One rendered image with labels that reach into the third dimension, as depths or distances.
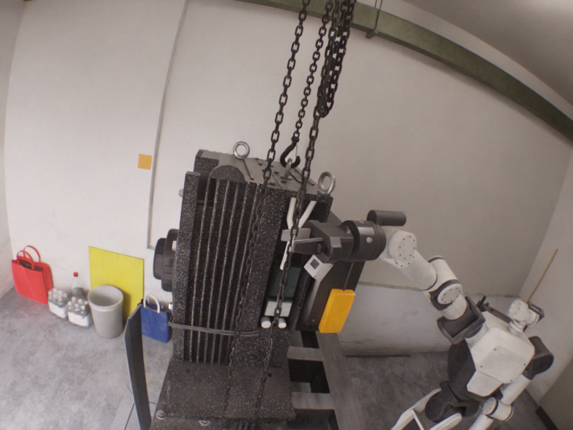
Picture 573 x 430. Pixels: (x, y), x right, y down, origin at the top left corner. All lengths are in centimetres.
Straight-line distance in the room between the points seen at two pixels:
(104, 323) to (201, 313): 153
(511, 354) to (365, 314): 170
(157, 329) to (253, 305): 154
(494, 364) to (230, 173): 106
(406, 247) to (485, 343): 58
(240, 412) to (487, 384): 88
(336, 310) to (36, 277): 247
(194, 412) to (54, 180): 200
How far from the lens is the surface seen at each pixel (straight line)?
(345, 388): 161
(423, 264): 79
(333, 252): 55
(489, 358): 115
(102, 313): 240
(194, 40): 211
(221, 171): 82
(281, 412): 112
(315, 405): 148
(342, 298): 95
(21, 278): 304
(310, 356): 170
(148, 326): 250
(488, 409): 141
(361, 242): 61
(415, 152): 229
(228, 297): 99
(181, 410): 107
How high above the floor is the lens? 180
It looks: 18 degrees down
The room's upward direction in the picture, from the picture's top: 13 degrees clockwise
